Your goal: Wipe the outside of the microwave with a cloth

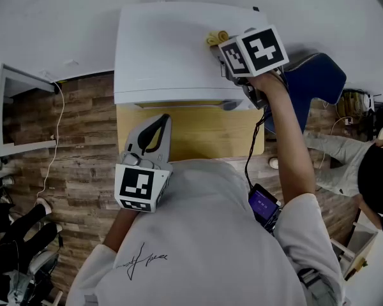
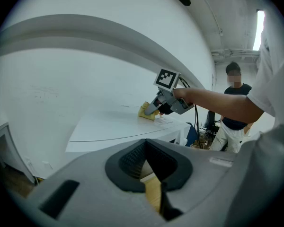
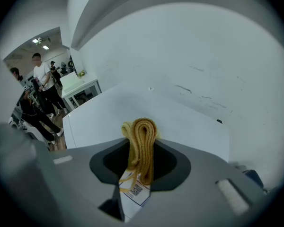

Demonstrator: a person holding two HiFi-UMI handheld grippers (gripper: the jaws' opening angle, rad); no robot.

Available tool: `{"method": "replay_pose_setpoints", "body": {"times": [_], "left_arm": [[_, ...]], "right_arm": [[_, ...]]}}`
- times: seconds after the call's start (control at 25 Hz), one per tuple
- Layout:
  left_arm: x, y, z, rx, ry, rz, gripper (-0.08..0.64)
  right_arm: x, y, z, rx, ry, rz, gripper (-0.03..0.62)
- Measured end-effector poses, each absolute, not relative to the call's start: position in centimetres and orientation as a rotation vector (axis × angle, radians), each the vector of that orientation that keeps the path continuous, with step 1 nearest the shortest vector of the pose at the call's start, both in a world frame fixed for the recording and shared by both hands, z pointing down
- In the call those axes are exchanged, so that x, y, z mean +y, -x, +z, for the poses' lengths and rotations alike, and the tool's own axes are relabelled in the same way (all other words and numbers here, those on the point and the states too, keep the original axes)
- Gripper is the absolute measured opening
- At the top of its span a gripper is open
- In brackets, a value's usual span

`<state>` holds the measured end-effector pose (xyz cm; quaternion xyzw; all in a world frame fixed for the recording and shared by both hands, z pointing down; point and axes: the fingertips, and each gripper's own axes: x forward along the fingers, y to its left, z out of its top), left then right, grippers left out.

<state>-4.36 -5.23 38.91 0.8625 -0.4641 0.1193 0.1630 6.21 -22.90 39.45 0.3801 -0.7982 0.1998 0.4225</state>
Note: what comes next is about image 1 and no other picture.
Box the grey office chair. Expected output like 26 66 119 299
6 250 60 305

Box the white wooden crate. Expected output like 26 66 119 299
330 221 379 282

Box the black device with purple screen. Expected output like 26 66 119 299
248 183 282 229

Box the yellow cloth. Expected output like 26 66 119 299
204 29 230 47

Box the person's left forearm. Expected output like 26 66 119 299
101 208 138 253

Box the white router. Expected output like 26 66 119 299
363 92 376 111

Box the grey shoulder strap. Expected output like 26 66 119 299
296 268 339 306

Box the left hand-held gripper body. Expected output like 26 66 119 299
114 151 174 214

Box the white appliance box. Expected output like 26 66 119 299
113 1 271 111

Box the person's right forearm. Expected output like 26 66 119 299
250 70 317 203

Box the white floor cable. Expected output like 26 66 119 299
319 99 354 168
34 81 66 207

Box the person's white shirt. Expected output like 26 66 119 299
65 158 345 306

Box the brown cardboard box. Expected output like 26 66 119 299
338 89 366 117

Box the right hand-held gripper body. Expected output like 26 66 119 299
217 24 290 110

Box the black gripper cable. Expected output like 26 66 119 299
244 105 271 191

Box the blue chair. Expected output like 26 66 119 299
264 52 347 136

